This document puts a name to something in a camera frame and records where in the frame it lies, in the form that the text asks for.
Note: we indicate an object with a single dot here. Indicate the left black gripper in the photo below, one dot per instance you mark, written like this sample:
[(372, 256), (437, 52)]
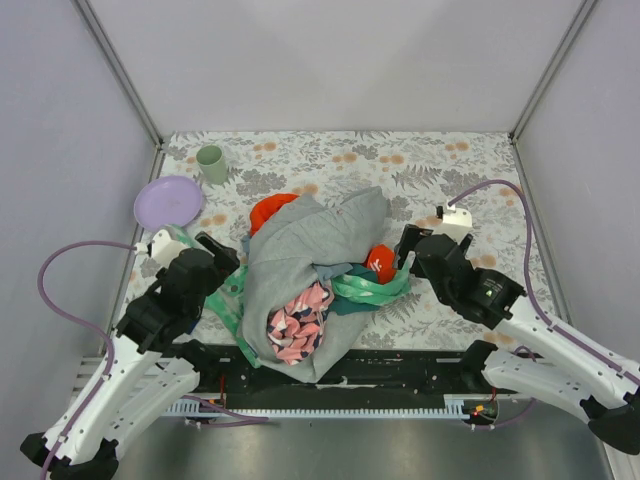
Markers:
[(201, 263)]

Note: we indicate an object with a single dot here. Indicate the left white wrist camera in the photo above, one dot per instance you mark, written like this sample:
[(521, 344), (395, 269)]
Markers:
[(165, 245)]

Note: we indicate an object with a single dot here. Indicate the purple plastic plate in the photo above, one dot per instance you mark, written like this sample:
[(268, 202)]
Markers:
[(168, 200)]

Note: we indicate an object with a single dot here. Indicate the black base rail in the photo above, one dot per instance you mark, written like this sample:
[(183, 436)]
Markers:
[(362, 379)]

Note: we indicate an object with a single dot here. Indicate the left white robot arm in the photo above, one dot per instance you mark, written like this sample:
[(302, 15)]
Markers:
[(91, 437)]

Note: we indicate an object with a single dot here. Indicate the green plastic cup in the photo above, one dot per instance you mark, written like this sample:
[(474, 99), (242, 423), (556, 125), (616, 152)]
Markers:
[(212, 163)]

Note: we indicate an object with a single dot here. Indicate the floral patterned table mat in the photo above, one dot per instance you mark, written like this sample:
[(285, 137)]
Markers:
[(417, 172)]

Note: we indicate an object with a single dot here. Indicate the green white tie-dye cloth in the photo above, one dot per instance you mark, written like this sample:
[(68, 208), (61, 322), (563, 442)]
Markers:
[(228, 302)]

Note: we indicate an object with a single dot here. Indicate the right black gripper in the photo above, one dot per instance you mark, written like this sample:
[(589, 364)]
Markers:
[(420, 251)]

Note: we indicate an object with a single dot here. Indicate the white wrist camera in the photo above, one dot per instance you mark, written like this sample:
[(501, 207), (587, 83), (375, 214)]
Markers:
[(165, 245), (454, 222)]

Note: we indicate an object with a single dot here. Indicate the white cable duct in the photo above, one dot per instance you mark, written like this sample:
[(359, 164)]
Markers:
[(454, 408)]

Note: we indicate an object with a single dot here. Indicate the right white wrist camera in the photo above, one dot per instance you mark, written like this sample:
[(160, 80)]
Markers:
[(454, 222)]

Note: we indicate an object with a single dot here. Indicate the dark teal cloth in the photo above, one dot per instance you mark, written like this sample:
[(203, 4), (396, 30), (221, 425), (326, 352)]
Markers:
[(351, 284)]

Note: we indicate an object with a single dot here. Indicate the pink navy patterned cloth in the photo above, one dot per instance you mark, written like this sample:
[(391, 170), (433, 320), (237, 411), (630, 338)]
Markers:
[(296, 330)]

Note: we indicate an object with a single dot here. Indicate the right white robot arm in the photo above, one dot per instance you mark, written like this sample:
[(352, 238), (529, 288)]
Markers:
[(577, 375)]

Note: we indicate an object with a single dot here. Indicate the grey sweatshirt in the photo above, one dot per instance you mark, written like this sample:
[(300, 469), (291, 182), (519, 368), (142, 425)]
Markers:
[(282, 258)]

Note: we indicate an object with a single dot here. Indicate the orange red cloth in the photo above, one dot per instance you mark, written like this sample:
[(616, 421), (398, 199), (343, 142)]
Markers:
[(380, 258)]

